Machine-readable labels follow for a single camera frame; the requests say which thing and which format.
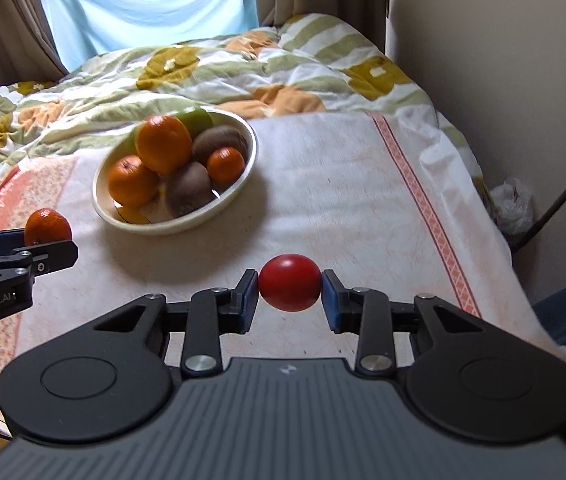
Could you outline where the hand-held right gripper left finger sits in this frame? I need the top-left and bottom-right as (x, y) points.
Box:
(94, 268), (260, 378)

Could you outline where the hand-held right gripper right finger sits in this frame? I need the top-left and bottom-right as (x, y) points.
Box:
(322, 269), (484, 376)

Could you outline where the small mandarin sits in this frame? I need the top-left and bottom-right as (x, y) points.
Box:
(206, 146), (246, 187)
(24, 208), (72, 247)

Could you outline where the red tomato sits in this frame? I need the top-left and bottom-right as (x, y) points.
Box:
(258, 254), (323, 312)

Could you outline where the cream painted ceramic bowl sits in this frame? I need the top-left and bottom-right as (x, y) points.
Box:
(92, 108), (259, 237)

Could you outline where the large orange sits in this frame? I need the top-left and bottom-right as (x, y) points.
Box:
(135, 115), (194, 176)
(108, 156), (160, 209)

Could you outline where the brown kiwi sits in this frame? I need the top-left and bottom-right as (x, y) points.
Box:
(164, 161), (214, 219)
(192, 126), (249, 166)

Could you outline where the white plastic bag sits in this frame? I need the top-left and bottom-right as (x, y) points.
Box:
(488, 177), (534, 238)

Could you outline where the floral quilted blanket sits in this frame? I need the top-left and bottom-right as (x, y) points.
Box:
(0, 12), (489, 206)

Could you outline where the light blue curtain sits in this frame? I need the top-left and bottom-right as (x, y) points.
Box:
(38, 0), (261, 73)

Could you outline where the black cable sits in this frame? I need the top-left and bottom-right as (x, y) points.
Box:
(513, 140), (566, 253)

